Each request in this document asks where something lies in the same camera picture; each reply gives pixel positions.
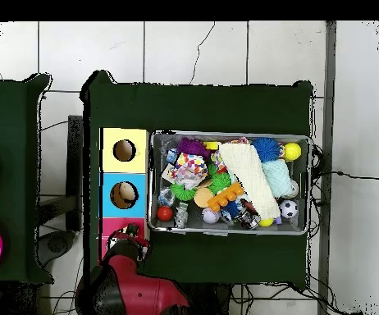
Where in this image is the wooden box with three holes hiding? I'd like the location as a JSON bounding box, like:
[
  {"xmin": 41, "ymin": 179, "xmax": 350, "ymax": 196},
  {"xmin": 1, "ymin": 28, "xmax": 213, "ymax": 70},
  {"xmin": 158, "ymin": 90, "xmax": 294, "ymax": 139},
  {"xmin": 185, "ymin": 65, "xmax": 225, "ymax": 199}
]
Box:
[{"xmin": 98, "ymin": 126, "xmax": 151, "ymax": 263}]

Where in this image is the cream waffle cloth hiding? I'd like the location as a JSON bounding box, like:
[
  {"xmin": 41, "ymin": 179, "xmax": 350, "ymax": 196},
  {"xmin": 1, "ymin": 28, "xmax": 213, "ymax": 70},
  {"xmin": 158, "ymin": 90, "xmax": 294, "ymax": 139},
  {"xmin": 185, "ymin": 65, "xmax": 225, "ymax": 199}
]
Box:
[{"xmin": 217, "ymin": 143, "xmax": 281, "ymax": 220}]

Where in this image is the mint green waffle cloth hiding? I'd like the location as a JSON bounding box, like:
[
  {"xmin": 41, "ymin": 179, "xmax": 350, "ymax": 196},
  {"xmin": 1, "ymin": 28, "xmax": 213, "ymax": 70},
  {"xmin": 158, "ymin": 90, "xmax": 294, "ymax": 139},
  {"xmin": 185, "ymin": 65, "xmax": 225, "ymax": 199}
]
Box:
[{"xmin": 261, "ymin": 159, "xmax": 296, "ymax": 199}]

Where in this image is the dark green tablecloth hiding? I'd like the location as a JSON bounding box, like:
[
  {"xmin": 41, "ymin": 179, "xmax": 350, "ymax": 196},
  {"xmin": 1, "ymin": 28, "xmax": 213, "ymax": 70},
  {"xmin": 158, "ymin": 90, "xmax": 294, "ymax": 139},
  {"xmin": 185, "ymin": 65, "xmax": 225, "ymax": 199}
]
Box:
[
  {"xmin": 0, "ymin": 72, "xmax": 54, "ymax": 285},
  {"xmin": 80, "ymin": 69, "xmax": 315, "ymax": 290}
]

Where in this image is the black floor cable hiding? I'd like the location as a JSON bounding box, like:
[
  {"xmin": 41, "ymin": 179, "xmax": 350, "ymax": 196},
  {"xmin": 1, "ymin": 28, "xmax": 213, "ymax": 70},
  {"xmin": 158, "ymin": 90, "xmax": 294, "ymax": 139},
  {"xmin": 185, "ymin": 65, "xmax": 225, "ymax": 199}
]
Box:
[{"xmin": 313, "ymin": 169, "xmax": 379, "ymax": 180}]

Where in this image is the polka dot paper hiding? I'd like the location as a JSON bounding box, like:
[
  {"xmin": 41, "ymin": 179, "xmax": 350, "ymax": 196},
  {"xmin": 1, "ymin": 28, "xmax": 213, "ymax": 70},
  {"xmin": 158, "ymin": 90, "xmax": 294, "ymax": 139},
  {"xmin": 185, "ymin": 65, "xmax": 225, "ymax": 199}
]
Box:
[{"xmin": 169, "ymin": 152, "xmax": 209, "ymax": 189}]

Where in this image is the purple spiky monster toy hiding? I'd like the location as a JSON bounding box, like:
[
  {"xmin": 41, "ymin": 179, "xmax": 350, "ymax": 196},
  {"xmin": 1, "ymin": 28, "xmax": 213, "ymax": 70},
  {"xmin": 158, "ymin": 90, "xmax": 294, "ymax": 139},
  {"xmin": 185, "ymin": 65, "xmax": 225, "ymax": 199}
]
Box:
[{"xmin": 176, "ymin": 137, "xmax": 212, "ymax": 161}]

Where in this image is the small soccer ball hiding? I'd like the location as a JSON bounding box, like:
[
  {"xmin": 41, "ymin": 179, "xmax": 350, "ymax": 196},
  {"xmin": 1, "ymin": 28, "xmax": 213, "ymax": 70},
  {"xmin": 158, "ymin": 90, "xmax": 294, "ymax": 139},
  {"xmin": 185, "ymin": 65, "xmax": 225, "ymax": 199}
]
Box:
[{"xmin": 279, "ymin": 199, "xmax": 299, "ymax": 219}]

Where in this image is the shallow wire mesh bin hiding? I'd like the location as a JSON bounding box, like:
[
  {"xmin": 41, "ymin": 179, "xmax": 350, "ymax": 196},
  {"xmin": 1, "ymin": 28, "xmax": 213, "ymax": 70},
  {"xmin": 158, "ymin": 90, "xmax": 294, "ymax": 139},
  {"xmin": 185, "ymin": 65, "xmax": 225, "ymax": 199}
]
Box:
[{"xmin": 148, "ymin": 130, "xmax": 313, "ymax": 236}]

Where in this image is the green spiky rubber ball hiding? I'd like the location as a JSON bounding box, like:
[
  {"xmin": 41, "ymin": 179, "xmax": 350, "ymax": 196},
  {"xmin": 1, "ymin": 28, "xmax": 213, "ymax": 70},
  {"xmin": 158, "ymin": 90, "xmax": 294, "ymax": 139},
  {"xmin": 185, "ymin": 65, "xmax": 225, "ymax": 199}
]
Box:
[{"xmin": 208, "ymin": 171, "xmax": 232, "ymax": 195}]

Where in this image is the small red ball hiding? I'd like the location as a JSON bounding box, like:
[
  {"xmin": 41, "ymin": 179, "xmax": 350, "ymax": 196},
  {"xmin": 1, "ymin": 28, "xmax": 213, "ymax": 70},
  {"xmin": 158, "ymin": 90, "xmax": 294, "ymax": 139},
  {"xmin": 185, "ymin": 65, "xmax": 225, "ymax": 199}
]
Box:
[{"xmin": 156, "ymin": 205, "xmax": 174, "ymax": 222}]

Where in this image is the black upright panel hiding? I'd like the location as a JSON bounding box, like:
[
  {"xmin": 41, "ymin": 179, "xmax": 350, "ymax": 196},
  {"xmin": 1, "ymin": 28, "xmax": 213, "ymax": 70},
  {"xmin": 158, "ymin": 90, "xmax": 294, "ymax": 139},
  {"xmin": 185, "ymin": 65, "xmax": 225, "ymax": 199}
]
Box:
[{"xmin": 65, "ymin": 114, "xmax": 84, "ymax": 232}]

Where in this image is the yellow ball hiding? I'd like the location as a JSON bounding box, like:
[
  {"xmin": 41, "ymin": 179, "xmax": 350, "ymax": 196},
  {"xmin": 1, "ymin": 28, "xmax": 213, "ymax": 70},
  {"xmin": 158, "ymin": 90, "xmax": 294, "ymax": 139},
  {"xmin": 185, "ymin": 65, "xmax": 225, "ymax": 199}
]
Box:
[{"xmin": 283, "ymin": 142, "xmax": 303, "ymax": 162}]

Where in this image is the dark grey rounded base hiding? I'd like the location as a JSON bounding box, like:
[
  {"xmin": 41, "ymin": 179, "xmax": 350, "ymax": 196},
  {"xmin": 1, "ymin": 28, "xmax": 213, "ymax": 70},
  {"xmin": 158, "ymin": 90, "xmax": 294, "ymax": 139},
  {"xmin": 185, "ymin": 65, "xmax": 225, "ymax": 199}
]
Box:
[{"xmin": 36, "ymin": 229, "xmax": 75, "ymax": 267}]

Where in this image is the blue spiky rubber ball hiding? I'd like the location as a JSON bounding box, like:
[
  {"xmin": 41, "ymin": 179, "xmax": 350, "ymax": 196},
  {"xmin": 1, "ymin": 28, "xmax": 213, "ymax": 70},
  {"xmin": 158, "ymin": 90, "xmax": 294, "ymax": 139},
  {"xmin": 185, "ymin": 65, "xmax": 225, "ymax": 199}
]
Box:
[{"xmin": 251, "ymin": 136, "xmax": 281, "ymax": 163}]

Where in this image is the orange toy building brick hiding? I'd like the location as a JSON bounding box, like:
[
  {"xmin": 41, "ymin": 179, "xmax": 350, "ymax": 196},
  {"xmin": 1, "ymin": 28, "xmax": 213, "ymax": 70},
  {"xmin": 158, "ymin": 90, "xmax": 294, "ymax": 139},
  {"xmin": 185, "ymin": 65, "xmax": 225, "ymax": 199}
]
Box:
[{"xmin": 207, "ymin": 181, "xmax": 244, "ymax": 212}]

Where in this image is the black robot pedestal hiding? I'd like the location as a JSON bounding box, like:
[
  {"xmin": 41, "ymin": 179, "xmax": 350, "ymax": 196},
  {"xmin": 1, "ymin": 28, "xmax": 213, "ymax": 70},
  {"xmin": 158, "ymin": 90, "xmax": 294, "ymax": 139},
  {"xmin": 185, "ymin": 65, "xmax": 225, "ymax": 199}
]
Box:
[{"xmin": 189, "ymin": 282, "xmax": 233, "ymax": 315}]

